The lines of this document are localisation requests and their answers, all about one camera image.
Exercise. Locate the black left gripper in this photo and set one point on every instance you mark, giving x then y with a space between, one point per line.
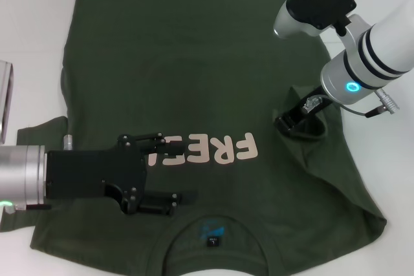
92 174

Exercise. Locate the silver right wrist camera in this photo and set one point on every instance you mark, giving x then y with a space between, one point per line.
320 1

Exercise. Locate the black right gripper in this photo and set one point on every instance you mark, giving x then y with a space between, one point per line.
299 116

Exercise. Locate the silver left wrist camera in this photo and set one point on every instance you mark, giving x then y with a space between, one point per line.
6 101

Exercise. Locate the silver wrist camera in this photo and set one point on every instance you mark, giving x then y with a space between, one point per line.
320 1
6 101

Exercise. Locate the dark green t-shirt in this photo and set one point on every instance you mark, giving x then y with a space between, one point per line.
194 72

